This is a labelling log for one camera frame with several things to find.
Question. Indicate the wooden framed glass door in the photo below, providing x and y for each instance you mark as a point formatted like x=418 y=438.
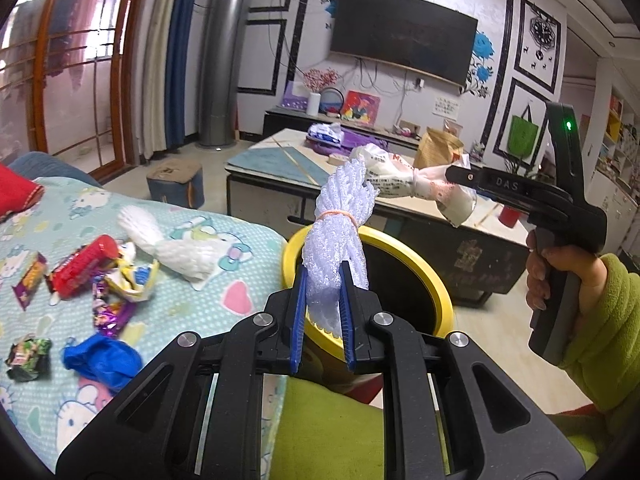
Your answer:
x=75 y=60

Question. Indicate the green tote bag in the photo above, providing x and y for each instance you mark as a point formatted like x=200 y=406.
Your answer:
x=522 y=135

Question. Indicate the red framed picture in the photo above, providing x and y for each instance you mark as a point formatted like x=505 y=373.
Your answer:
x=361 y=106

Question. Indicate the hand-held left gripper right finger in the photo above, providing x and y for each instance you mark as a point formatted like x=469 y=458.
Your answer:
x=346 y=321

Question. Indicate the red snack tube wrapper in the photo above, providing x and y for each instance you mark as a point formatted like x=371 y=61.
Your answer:
x=80 y=265

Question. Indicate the round decorative frame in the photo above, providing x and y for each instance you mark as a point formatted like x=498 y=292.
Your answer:
x=331 y=101

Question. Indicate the black wall television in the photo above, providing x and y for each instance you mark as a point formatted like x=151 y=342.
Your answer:
x=400 y=35

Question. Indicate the red cup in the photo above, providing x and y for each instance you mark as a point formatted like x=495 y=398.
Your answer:
x=508 y=216

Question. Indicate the cartoon cat printed blanket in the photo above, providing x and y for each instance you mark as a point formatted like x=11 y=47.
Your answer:
x=235 y=260

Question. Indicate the blue fabric stool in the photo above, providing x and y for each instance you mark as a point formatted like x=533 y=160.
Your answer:
x=175 y=182

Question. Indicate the black wall clock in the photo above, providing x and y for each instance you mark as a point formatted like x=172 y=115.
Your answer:
x=542 y=32

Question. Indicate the white foam fruit net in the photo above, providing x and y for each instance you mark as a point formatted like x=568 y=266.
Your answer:
x=340 y=220
x=175 y=257

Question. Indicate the red cloth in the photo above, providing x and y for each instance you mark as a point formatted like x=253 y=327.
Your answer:
x=15 y=190

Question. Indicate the white curtain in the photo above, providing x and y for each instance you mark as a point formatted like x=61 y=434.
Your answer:
x=160 y=60

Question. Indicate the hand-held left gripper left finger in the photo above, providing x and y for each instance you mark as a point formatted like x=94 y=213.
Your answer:
x=298 y=320

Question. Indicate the green black snack packet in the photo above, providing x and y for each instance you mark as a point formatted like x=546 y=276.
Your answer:
x=30 y=357

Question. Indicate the yellow white snack wrapper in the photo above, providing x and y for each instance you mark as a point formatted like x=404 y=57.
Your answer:
x=132 y=275

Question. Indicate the brown paper bag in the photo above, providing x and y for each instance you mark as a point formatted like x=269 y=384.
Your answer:
x=435 y=147

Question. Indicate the person's right hand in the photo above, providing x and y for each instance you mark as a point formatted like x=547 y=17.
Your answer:
x=555 y=265

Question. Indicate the purple plastic bag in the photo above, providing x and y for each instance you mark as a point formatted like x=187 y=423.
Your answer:
x=340 y=142

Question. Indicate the grey standing air conditioner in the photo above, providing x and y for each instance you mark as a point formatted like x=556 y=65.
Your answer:
x=222 y=60

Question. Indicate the coffee table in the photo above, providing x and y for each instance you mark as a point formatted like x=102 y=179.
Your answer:
x=280 y=162

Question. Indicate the yellow trash bin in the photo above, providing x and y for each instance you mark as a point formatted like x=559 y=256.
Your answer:
x=435 y=285

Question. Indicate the white printed plastic bag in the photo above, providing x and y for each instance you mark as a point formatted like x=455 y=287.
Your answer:
x=400 y=177

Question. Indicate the blue curtain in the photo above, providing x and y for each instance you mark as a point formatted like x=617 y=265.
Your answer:
x=187 y=50

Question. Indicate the person's green trouser leg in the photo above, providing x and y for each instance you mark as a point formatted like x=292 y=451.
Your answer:
x=325 y=435

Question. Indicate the blue white tissue pack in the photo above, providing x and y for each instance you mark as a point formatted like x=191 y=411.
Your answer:
x=325 y=132

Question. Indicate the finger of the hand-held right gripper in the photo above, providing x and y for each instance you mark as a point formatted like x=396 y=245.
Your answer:
x=525 y=209
x=505 y=181

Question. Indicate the blue plastic bag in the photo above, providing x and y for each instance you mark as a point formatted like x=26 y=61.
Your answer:
x=105 y=360

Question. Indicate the person's right forearm green sleeve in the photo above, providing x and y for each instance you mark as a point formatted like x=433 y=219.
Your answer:
x=615 y=330

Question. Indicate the white storage shelf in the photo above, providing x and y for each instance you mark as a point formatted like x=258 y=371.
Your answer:
x=620 y=150

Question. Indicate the purple box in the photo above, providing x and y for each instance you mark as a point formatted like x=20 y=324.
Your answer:
x=295 y=100

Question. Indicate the white paper wall note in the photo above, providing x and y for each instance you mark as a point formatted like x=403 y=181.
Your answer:
x=446 y=106

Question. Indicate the purple orange candy wrapper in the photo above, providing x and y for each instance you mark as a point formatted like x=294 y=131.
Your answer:
x=30 y=280

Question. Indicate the white vase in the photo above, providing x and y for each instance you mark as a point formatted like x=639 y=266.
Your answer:
x=313 y=104

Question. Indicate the shiny purple candy wrapper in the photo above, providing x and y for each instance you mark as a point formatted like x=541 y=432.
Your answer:
x=112 y=312

